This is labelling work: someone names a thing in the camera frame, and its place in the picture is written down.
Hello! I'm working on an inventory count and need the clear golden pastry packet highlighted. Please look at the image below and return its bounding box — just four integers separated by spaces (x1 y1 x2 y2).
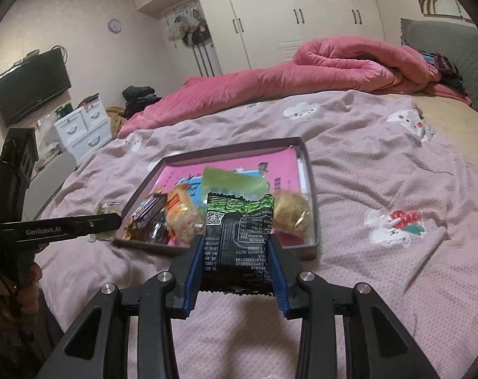
272 189 312 241

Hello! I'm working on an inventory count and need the mauve printed blanket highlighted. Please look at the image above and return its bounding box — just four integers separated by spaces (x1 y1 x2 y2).
34 89 478 379

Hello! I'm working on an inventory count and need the beige bed sheet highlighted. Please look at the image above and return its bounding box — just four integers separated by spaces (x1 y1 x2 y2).
414 93 478 154

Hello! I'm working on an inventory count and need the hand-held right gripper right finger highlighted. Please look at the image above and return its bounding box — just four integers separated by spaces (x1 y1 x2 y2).
267 236 440 379

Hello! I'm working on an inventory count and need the white drawer cabinet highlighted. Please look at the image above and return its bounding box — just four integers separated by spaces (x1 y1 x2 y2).
53 100 114 159

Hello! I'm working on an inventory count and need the dark grey shallow box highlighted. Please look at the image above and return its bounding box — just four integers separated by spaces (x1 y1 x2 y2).
112 137 322 261

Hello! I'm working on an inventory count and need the coat rack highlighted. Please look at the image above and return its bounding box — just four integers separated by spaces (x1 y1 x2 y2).
170 2 216 80

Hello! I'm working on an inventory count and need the striped clothes pile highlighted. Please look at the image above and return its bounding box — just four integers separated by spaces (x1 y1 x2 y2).
416 49 466 95

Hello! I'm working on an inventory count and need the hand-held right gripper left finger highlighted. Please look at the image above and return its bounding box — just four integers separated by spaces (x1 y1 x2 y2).
36 235 205 379

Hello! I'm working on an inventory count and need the brown plush toy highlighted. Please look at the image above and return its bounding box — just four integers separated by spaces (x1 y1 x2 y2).
106 105 127 139

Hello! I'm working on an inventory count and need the grey padded headboard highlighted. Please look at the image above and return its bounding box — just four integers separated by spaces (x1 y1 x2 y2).
400 18 478 123

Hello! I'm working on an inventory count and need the pink quilt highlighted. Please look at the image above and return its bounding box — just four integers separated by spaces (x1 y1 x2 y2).
116 37 472 139

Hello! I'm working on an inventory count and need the black and green snack packet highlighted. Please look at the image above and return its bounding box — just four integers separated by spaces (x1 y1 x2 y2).
201 191 277 297

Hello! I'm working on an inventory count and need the person's left hand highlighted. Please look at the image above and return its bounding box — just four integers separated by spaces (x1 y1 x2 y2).
16 262 44 304

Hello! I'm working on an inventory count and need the orange cracker packet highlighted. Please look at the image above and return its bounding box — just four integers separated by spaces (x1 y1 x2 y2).
164 185 207 243

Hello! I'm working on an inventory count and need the light green snack packet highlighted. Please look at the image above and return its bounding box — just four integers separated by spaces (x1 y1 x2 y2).
201 166 270 206

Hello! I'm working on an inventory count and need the small yellow snack packet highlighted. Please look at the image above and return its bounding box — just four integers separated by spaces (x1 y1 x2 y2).
90 201 123 241

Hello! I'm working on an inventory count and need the brown chocolate bar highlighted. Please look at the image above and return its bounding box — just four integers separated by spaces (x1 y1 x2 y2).
124 191 168 242

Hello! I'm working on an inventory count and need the white wardrobe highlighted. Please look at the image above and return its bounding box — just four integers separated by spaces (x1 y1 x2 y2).
132 0 385 75

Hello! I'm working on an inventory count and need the dark clothes pile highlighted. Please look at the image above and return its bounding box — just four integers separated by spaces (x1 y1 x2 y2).
122 86 162 119

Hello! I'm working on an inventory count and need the pink book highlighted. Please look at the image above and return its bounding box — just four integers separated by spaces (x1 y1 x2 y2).
154 148 303 206

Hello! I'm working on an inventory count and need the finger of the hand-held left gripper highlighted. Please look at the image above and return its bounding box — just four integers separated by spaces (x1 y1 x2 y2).
63 212 122 235

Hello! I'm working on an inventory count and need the black flat television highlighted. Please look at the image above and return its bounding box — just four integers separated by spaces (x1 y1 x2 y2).
0 49 72 128

